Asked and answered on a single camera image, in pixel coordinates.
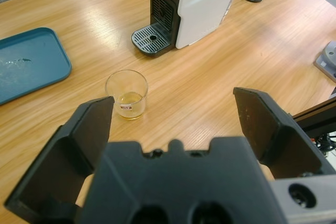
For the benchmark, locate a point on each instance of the white capsule coffee machine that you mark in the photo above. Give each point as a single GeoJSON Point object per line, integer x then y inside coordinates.
{"type": "Point", "coordinates": [199, 11]}

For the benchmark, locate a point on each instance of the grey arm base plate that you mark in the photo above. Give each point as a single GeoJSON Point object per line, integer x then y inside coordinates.
{"type": "Point", "coordinates": [326, 60]}

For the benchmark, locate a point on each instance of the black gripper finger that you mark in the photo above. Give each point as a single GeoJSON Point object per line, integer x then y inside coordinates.
{"type": "Point", "coordinates": [78, 134]}
{"type": "Point", "coordinates": [262, 124]}

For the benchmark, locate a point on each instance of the teal plastic tray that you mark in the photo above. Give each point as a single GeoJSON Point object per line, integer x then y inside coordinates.
{"type": "Point", "coordinates": [31, 64]}

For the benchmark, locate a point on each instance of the clear glass cup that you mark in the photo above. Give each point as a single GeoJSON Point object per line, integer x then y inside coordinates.
{"type": "Point", "coordinates": [128, 85]}

